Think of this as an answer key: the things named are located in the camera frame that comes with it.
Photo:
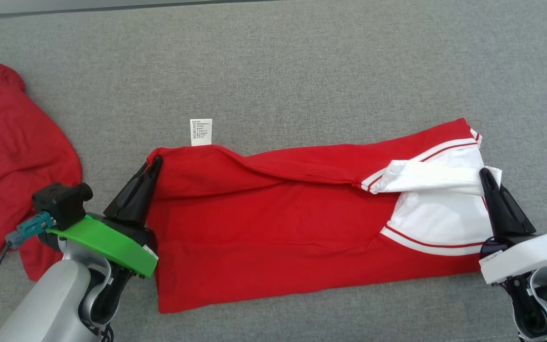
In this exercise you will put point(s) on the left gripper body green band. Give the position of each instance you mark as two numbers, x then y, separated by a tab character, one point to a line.
107	247

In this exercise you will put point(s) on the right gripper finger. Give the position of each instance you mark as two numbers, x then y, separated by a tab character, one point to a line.
496	209
518	218

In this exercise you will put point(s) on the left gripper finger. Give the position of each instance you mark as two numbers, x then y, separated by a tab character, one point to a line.
147	194
126	199

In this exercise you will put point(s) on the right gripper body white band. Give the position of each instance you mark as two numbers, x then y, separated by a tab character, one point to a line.
530	254

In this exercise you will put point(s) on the red jersey black number print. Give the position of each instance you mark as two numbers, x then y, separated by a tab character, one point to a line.
254	228

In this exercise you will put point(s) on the red white striped garment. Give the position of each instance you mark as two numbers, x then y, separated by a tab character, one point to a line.
12	156

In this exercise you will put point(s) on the grey fabric sofa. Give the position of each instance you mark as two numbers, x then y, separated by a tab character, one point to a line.
302	71

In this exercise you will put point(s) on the white partition panel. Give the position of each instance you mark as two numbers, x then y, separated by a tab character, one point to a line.
64	4

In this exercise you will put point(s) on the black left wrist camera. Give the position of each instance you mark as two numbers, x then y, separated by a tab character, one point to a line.
60	204

